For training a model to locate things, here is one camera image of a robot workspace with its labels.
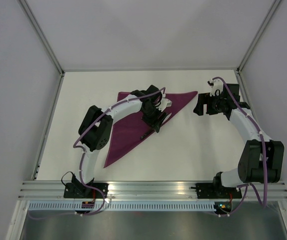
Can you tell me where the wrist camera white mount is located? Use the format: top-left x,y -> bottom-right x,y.
155,98 -> 172,112
207,78 -> 224,97

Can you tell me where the white slotted cable duct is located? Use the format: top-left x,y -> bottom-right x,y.
28,201 -> 215,212

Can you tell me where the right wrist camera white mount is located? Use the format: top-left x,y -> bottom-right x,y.
207,78 -> 224,97

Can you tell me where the rear aluminium frame bar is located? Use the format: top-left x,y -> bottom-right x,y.
63,66 -> 239,73

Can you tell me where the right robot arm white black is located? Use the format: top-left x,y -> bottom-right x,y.
193,79 -> 285,198

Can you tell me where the left aluminium frame post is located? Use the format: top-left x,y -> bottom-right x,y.
17,0 -> 65,76

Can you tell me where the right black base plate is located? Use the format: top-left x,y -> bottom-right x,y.
192,182 -> 242,200

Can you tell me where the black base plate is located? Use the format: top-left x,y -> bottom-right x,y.
192,182 -> 242,200
63,182 -> 109,199

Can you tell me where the right aluminium frame post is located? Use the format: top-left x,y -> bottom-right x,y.
235,0 -> 283,75

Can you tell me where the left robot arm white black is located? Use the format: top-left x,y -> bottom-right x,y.
66,85 -> 172,198

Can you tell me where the aluminium frame post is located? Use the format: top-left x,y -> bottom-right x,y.
235,0 -> 283,75
17,0 -> 65,76

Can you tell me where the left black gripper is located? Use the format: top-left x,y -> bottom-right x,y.
141,104 -> 168,134

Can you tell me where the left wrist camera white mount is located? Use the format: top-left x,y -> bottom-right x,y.
155,98 -> 172,112

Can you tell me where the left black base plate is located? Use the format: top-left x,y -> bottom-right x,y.
63,182 -> 109,199

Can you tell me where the aluminium mounting rail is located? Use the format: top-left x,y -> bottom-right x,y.
18,181 -> 287,202

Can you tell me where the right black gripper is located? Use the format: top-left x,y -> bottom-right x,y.
193,91 -> 226,116

